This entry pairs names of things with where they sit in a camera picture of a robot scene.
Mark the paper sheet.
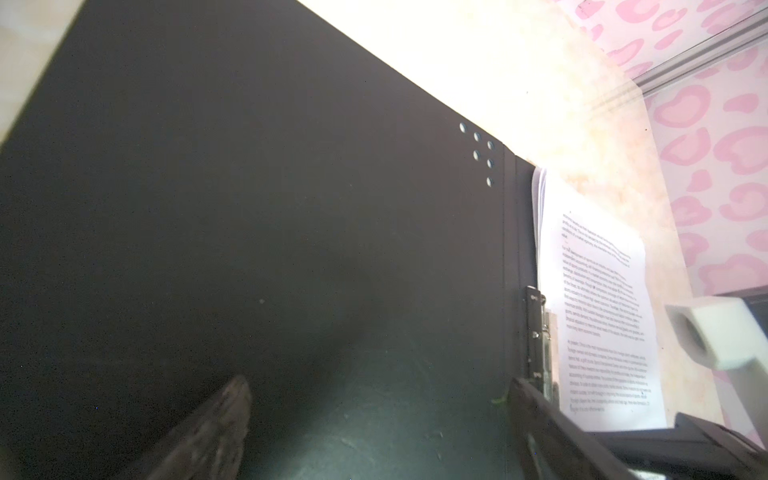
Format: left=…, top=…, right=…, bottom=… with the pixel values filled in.
left=532, top=167, right=667, bottom=432

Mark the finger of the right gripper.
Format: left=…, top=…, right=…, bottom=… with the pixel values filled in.
left=592, top=413, right=767, bottom=479

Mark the blue folder black inside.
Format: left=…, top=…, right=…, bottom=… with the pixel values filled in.
left=1, top=1, right=536, bottom=479

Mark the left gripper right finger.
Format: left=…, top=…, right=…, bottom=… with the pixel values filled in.
left=506, top=378, right=635, bottom=479

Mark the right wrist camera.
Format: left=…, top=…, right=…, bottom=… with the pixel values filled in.
left=665, top=296, right=767, bottom=445

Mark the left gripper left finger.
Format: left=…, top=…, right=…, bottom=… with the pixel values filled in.
left=115, top=375, right=252, bottom=479

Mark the right corner aluminium post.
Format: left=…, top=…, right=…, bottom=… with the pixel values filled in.
left=633, top=8, right=767, bottom=96

